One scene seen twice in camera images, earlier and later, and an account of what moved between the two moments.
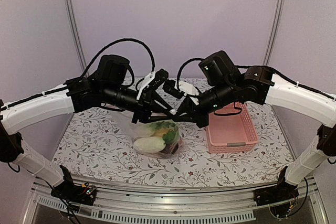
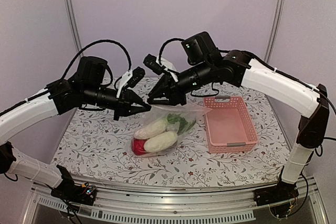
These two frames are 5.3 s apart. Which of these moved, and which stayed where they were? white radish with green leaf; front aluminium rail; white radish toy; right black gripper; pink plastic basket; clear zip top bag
Moved: clear zip top bag; white radish toy; white radish with green leaf; right black gripper
Stayed: front aluminium rail; pink plastic basket
